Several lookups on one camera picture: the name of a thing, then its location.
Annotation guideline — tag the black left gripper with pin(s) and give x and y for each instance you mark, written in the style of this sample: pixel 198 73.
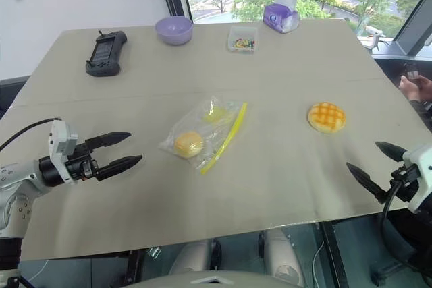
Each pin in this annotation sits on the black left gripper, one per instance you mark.
pixel 81 164

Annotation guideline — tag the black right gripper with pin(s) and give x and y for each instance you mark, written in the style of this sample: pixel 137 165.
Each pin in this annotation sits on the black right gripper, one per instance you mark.
pixel 406 181

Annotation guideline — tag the yellow pineapple bun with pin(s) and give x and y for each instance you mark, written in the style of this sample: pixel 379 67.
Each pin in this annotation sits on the yellow pineapple bun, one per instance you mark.
pixel 326 116

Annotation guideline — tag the clear yellow-zip plastic bag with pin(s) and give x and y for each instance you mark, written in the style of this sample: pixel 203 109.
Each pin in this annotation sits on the clear yellow-zip plastic bag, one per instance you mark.
pixel 216 133

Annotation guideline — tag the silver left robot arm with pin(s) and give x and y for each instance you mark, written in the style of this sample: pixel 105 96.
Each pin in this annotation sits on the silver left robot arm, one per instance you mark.
pixel 13 175

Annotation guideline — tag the round bun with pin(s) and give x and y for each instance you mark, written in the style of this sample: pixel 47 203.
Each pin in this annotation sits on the round bun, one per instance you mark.
pixel 188 144

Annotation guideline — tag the person's bare hand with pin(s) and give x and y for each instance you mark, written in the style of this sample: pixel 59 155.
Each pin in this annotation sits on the person's bare hand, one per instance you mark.
pixel 420 89

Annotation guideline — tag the black handheld game controller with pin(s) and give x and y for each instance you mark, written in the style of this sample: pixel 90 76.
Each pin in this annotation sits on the black handheld game controller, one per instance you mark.
pixel 104 53

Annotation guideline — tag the black table leg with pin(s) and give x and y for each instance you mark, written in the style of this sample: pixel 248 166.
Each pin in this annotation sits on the black table leg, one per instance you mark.
pixel 134 266
pixel 334 254

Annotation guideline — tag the white desk gadget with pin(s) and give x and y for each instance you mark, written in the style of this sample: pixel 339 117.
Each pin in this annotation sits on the white desk gadget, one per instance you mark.
pixel 374 36

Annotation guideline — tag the grey rounded leg shell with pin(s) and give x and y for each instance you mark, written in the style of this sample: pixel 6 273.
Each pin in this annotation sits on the grey rounded leg shell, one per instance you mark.
pixel 190 257
pixel 281 254

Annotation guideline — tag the purple plastic bowl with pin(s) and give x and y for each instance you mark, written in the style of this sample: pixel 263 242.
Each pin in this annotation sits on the purple plastic bowl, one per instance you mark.
pixel 173 30

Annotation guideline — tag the grey robot torso edge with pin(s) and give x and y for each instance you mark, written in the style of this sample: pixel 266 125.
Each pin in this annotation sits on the grey robot torso edge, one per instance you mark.
pixel 216 281

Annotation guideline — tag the small colourful pieces heap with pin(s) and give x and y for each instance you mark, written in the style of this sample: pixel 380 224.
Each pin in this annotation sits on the small colourful pieces heap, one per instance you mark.
pixel 243 44

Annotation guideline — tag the clear plastic box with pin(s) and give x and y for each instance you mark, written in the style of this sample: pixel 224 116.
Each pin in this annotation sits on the clear plastic box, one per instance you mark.
pixel 243 33

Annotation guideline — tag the purple tissue pack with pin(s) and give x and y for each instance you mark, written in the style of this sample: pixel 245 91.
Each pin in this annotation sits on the purple tissue pack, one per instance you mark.
pixel 280 15

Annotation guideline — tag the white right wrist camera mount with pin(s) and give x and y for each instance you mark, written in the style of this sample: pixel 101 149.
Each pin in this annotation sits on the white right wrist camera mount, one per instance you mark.
pixel 422 160

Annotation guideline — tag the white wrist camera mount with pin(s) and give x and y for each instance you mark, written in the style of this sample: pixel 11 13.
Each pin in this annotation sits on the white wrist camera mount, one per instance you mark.
pixel 62 139
pixel 422 160

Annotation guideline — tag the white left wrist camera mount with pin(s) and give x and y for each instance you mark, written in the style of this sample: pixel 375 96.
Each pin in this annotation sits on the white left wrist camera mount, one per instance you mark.
pixel 62 139

